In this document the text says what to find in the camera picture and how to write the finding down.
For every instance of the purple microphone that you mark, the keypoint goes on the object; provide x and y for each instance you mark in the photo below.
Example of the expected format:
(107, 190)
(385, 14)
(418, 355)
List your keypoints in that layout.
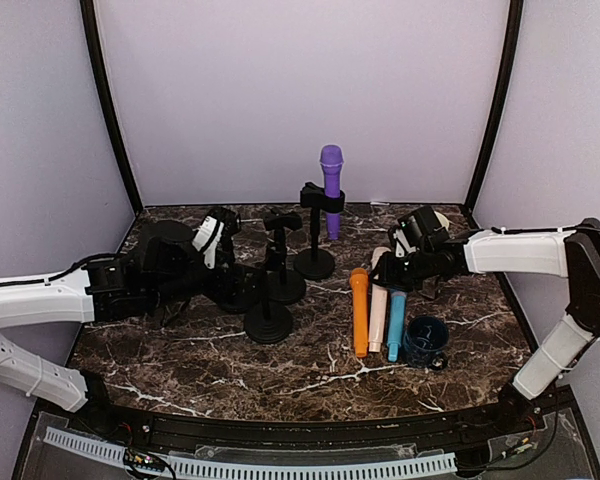
(331, 161)

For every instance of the dark blue mug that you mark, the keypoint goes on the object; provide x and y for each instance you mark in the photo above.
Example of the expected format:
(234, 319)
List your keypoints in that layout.
(424, 341)

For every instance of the orange microphone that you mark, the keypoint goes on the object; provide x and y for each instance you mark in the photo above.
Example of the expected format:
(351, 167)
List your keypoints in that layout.
(359, 283)

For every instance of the black stand of purple microphone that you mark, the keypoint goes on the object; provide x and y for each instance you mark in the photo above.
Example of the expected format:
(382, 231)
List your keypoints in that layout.
(315, 263)

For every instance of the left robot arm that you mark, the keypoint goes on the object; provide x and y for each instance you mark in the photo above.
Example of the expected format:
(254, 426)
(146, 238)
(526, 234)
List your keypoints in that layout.
(171, 263)

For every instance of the black front rail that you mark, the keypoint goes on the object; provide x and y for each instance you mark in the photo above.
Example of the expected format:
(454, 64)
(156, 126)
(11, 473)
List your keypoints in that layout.
(463, 429)

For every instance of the black stand of pink microphone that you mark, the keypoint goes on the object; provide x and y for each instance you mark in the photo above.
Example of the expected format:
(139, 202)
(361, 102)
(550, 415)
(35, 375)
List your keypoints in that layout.
(268, 322)

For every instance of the blue microphone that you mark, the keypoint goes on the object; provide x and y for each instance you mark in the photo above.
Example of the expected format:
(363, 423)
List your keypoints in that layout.
(398, 301)

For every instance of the left black frame post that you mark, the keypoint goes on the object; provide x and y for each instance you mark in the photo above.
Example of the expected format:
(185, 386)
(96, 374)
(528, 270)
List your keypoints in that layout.
(106, 101)

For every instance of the black stand of blue microphone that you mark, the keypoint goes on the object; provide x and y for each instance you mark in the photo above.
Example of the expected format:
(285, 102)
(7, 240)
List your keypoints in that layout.
(249, 295)

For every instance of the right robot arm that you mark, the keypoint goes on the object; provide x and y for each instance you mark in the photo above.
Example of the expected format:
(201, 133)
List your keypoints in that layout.
(427, 250)

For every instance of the right black frame post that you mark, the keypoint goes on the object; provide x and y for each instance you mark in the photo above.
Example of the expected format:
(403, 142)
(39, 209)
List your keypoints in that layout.
(506, 64)

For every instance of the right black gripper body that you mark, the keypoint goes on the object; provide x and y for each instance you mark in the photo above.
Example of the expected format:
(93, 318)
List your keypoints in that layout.
(406, 276)

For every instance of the black stand of orange microphone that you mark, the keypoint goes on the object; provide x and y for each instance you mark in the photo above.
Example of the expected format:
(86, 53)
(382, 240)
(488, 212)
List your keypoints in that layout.
(284, 285)

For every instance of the black frame post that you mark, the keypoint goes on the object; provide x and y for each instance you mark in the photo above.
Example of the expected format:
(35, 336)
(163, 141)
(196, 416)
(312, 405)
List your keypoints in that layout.
(106, 101)
(506, 64)

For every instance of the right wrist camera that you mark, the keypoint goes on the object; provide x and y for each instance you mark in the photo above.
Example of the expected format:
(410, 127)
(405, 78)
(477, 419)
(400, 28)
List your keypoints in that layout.
(406, 236)

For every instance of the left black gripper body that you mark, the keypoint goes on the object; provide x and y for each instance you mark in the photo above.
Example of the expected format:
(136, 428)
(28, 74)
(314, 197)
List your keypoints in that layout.
(219, 291)

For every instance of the white ribbed mug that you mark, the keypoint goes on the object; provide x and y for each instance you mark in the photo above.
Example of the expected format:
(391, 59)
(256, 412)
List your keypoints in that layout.
(444, 221)

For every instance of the pink microphone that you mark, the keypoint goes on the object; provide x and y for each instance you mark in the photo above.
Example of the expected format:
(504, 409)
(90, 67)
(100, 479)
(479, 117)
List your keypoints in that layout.
(378, 306)

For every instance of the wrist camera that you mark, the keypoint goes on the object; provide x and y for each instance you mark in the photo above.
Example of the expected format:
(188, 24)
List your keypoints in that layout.
(406, 236)
(214, 237)

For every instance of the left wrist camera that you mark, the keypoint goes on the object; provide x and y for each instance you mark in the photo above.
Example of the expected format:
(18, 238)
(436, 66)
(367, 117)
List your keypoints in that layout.
(214, 237)

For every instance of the white slotted cable duct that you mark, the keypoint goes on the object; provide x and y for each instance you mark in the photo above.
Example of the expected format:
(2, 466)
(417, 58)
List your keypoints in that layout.
(236, 463)

